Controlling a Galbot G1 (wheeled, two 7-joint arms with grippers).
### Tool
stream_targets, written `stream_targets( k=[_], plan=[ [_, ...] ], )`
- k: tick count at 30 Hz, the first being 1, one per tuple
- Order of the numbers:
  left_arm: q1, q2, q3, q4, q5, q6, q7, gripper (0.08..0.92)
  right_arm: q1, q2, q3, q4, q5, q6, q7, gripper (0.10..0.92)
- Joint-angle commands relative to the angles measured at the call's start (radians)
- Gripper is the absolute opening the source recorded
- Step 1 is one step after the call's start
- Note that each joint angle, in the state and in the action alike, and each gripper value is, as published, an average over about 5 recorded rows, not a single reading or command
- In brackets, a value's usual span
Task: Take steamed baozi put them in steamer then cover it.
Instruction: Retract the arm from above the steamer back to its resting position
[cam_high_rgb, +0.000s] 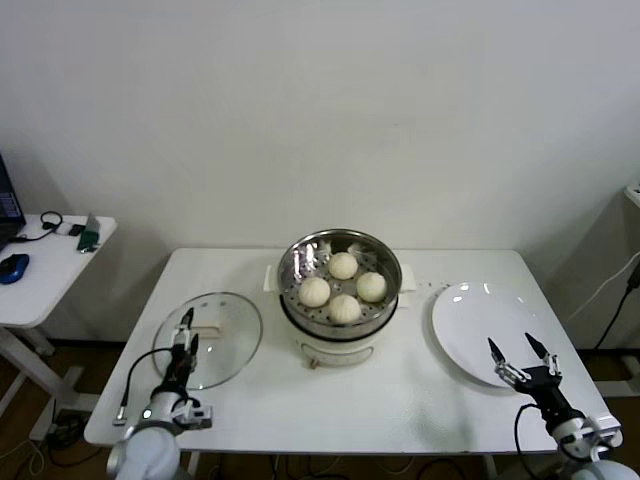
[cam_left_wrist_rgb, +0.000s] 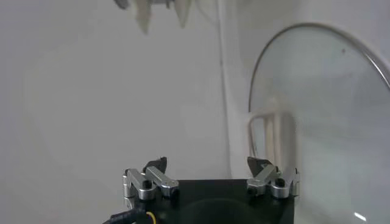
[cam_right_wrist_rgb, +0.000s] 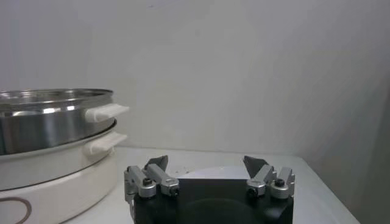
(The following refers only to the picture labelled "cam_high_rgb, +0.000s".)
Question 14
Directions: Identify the blue computer mouse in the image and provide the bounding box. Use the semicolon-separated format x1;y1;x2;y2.
0;253;30;286

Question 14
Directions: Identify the white round plate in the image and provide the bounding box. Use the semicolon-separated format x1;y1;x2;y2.
430;280;556;390

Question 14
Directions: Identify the white wall cable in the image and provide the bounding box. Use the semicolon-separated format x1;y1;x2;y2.
569;249;640;324

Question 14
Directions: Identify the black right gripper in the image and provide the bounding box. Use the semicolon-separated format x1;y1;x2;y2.
487;331;585;435

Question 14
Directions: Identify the green circuit board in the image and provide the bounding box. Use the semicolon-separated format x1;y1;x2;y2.
75;212;101;254

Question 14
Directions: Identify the white side table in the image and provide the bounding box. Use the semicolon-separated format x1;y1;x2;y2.
0;214;117;441

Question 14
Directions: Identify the thin black looped cable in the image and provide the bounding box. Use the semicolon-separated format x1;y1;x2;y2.
12;211;65;245

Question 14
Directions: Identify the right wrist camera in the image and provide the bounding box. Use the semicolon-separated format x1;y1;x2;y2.
582;413;624;459

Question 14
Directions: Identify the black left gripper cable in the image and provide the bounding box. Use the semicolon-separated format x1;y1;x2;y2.
113;347;176;427

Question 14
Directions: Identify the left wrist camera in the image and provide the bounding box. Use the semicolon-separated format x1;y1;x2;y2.
174;402;214;430

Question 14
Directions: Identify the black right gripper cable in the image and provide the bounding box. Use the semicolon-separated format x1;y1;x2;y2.
514;402;556;459

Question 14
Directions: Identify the black laptop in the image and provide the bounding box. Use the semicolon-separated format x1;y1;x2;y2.
0;154;26;251

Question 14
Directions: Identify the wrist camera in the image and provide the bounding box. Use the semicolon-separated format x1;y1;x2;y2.
174;402;214;430
582;413;624;459

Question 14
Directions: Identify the round glass pot lid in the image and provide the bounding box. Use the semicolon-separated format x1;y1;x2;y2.
151;291;265;392

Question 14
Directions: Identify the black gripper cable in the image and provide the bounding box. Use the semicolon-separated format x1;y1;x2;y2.
113;347;176;427
514;402;556;459

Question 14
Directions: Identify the stainless steel steamer basket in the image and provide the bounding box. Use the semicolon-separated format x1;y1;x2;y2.
263;228;417;341

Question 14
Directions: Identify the black wall cable with plug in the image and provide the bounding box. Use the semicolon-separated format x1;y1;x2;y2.
593;262;640;350

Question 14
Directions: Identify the white desk foot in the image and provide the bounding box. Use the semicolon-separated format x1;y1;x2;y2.
592;347;640;399

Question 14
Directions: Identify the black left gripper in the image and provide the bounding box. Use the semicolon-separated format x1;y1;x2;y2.
166;307;201;396

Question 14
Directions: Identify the white steamed baozi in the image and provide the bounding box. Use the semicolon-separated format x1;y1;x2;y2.
328;293;362;325
327;251;359;280
355;272;389;303
298;277;331;308

